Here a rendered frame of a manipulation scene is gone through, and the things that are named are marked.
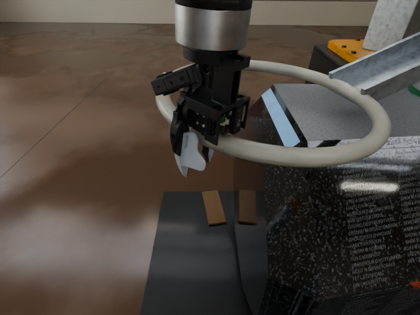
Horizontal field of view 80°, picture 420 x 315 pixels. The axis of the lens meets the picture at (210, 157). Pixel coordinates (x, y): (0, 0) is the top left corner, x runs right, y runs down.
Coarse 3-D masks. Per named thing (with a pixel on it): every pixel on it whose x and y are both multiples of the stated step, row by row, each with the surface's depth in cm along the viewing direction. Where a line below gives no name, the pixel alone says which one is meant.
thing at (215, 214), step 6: (204, 192) 156; (210, 192) 156; (216, 192) 156; (204, 198) 153; (210, 198) 153; (216, 198) 153; (204, 204) 149; (210, 204) 149; (216, 204) 149; (210, 210) 145; (216, 210) 145; (222, 210) 145; (210, 216) 142; (216, 216) 142; (222, 216) 142; (210, 222) 138; (216, 222) 138; (222, 222) 139
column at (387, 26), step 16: (384, 0) 125; (400, 0) 120; (416, 0) 115; (384, 16) 127; (400, 16) 122; (416, 16) 120; (368, 32) 136; (384, 32) 130; (400, 32) 124; (416, 32) 128; (368, 48) 139
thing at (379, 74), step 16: (384, 48) 66; (400, 48) 67; (416, 48) 69; (352, 64) 65; (368, 64) 67; (384, 64) 68; (400, 64) 66; (416, 64) 58; (352, 80) 67; (368, 80) 65; (384, 80) 57; (400, 80) 58; (416, 80) 60; (384, 96) 60
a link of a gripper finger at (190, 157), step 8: (184, 136) 38; (192, 136) 38; (184, 144) 39; (192, 144) 38; (184, 152) 40; (192, 152) 39; (176, 160) 41; (184, 160) 40; (192, 160) 39; (200, 160) 38; (184, 168) 42; (192, 168) 40; (200, 168) 39
